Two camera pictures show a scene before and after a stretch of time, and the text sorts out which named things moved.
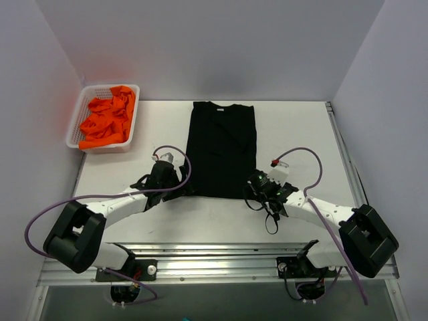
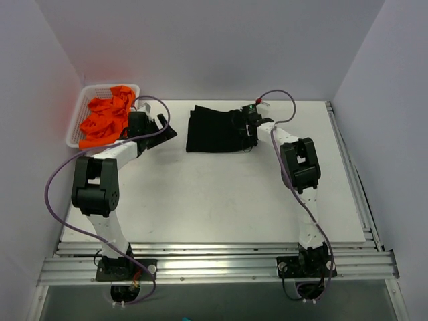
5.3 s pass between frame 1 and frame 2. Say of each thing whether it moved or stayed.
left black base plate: stayed
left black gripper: moved
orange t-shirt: stayed
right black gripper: moved
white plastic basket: stayed
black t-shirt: moved
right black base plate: stayed
